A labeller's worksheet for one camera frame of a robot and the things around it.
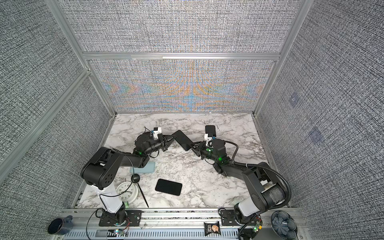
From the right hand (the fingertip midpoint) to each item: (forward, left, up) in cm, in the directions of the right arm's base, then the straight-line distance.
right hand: (188, 144), depth 83 cm
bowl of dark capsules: (-36, -45, -15) cm, 60 cm away
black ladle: (-14, +31, -15) cm, 37 cm away
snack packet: (-37, -12, -15) cm, 42 cm away
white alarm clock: (-22, +32, -12) cm, 40 cm away
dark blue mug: (-37, +60, -13) cm, 71 cm away
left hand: (+4, +7, +1) cm, 8 cm away
